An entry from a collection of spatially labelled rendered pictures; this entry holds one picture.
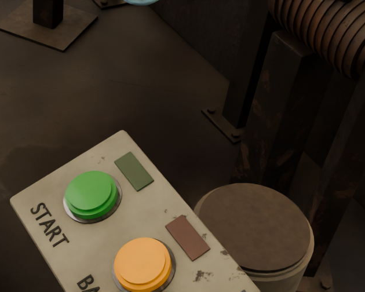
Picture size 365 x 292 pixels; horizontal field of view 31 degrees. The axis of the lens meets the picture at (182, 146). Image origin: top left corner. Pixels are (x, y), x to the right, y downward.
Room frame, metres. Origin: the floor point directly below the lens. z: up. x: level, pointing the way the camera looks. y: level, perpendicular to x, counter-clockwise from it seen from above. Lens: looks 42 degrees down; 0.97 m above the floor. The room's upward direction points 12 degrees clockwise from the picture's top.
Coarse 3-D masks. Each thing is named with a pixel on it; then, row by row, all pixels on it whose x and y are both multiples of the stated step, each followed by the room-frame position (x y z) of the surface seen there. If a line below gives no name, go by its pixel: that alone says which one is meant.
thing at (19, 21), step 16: (32, 0) 1.56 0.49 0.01; (48, 0) 1.44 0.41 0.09; (16, 16) 1.46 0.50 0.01; (32, 16) 1.48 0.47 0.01; (48, 16) 1.44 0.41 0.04; (64, 16) 1.51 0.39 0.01; (80, 16) 1.52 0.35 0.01; (96, 16) 1.54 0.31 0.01; (16, 32) 1.39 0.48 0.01; (32, 32) 1.40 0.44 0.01; (48, 32) 1.42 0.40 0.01; (64, 32) 1.43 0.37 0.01; (80, 32) 1.45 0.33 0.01; (64, 48) 1.36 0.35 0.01
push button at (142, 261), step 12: (132, 240) 0.30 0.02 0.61; (144, 240) 0.30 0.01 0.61; (156, 240) 0.30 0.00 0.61; (120, 252) 0.29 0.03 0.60; (132, 252) 0.29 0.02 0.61; (144, 252) 0.29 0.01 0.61; (156, 252) 0.29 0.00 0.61; (168, 252) 0.29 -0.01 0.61; (120, 264) 0.28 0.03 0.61; (132, 264) 0.28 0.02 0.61; (144, 264) 0.28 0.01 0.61; (156, 264) 0.28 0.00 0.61; (168, 264) 0.28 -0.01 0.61; (120, 276) 0.27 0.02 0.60; (132, 276) 0.27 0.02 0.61; (144, 276) 0.27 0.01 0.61; (156, 276) 0.27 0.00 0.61; (132, 288) 0.26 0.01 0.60; (144, 288) 0.26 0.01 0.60; (156, 288) 0.27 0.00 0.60
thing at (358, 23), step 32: (288, 0) 0.95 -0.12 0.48; (320, 0) 0.91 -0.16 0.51; (288, 32) 0.98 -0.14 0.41; (320, 32) 0.88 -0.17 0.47; (352, 32) 0.85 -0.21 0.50; (288, 64) 0.93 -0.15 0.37; (320, 64) 0.95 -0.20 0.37; (352, 64) 0.84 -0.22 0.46; (256, 96) 0.97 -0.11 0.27; (288, 96) 0.91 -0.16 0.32; (320, 96) 0.97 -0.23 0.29; (256, 128) 0.95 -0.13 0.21; (288, 128) 0.93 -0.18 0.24; (256, 160) 0.93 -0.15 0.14; (288, 160) 0.95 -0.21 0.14
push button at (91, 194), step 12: (72, 180) 0.35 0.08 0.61; (84, 180) 0.34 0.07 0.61; (96, 180) 0.34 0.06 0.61; (108, 180) 0.35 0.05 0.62; (72, 192) 0.33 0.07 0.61; (84, 192) 0.33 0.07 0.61; (96, 192) 0.33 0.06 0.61; (108, 192) 0.33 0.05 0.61; (72, 204) 0.32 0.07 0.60; (84, 204) 0.32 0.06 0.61; (96, 204) 0.32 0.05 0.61; (108, 204) 0.33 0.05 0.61; (84, 216) 0.32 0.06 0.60; (96, 216) 0.32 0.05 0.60
